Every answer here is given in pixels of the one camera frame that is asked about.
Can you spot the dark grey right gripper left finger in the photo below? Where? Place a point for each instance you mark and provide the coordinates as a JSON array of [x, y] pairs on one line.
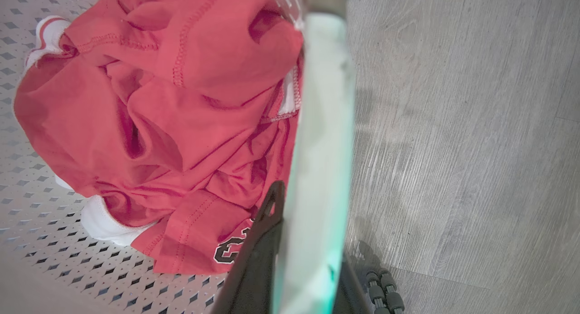
[[253, 268]]

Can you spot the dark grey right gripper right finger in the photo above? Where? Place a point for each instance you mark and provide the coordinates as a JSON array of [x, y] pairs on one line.
[[348, 292]]

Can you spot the white perforated laundry basket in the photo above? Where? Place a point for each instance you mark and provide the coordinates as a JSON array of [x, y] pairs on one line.
[[317, 160]]

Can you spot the grey ribbed robot base wheel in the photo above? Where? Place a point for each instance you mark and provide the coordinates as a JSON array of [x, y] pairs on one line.
[[384, 291]]

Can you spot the red garment with white trim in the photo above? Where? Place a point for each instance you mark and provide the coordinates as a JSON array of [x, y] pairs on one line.
[[172, 123]]

